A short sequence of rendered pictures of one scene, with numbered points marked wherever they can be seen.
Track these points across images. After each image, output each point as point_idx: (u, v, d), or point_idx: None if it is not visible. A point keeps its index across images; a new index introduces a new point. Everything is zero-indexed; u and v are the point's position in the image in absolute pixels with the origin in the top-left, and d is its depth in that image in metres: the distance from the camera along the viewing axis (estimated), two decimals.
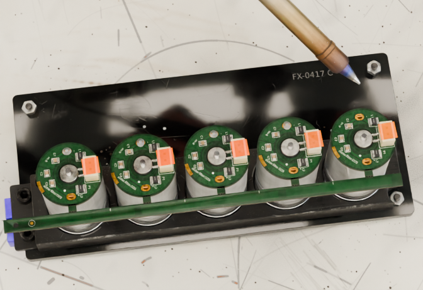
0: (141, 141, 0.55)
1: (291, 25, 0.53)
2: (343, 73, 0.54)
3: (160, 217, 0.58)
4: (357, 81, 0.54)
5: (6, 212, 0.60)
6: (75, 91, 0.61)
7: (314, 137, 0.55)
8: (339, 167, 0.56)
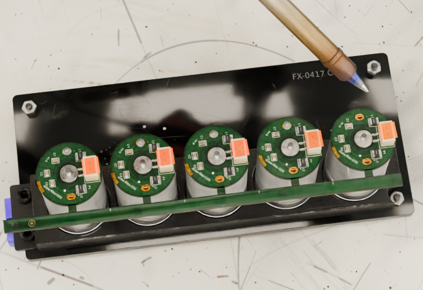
0: (141, 141, 0.55)
1: (298, 32, 0.52)
2: (350, 81, 0.53)
3: (160, 217, 0.58)
4: (365, 89, 0.53)
5: (6, 212, 0.60)
6: (75, 91, 0.61)
7: (314, 137, 0.55)
8: (339, 167, 0.56)
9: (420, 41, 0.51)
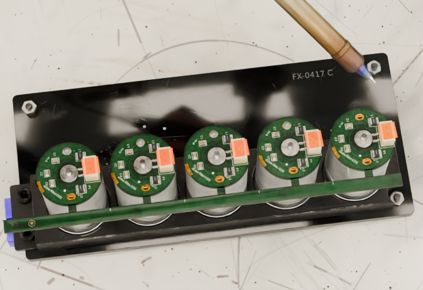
0: (141, 141, 0.55)
1: (306, 24, 0.52)
2: (358, 73, 0.53)
3: (160, 217, 0.58)
4: (372, 81, 0.53)
5: (6, 212, 0.60)
6: (75, 91, 0.61)
7: (314, 137, 0.55)
8: (339, 167, 0.56)
9: (397, 80, 0.53)
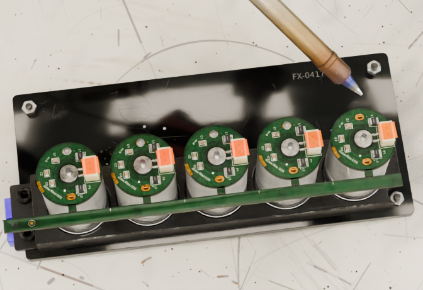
0: (141, 141, 0.55)
1: (292, 36, 0.52)
2: (345, 84, 0.53)
3: (160, 217, 0.58)
4: (359, 92, 0.53)
5: (6, 212, 0.60)
6: (75, 91, 0.61)
7: (314, 137, 0.55)
8: (339, 167, 0.56)
9: (413, 44, 0.51)
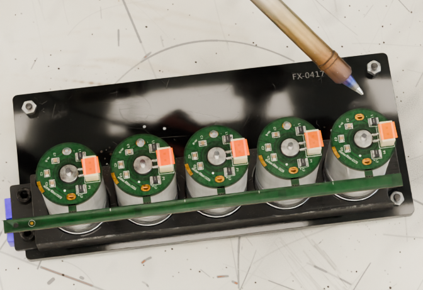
0: (141, 141, 0.55)
1: (293, 35, 0.52)
2: (345, 83, 0.53)
3: (160, 217, 0.58)
4: (360, 92, 0.53)
5: (6, 212, 0.60)
6: (75, 91, 0.61)
7: (314, 137, 0.55)
8: (339, 167, 0.56)
9: None
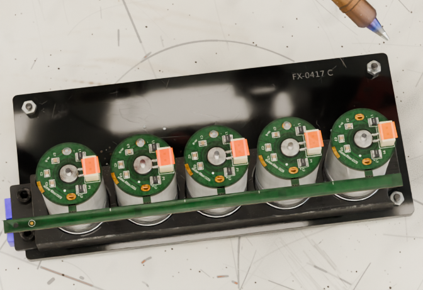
0: (141, 141, 0.55)
1: None
2: (370, 27, 0.48)
3: (160, 217, 0.58)
4: (386, 37, 0.48)
5: (6, 212, 0.60)
6: (75, 91, 0.61)
7: (314, 137, 0.55)
8: (339, 167, 0.56)
9: None
